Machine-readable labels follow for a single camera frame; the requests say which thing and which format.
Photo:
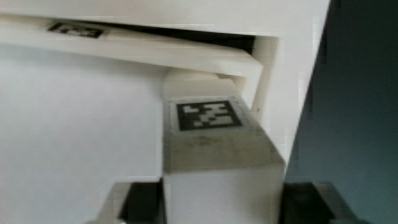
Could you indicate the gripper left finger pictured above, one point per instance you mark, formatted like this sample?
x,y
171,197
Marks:
x,y
134,204

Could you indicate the white leg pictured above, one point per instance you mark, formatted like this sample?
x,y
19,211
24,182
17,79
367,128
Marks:
x,y
223,164

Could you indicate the white square tabletop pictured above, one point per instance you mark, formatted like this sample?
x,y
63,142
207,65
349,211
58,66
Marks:
x,y
81,113

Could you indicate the white U-shaped fence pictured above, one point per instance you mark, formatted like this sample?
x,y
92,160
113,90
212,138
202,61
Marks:
x,y
285,22

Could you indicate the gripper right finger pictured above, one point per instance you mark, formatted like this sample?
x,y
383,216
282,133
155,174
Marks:
x,y
314,205

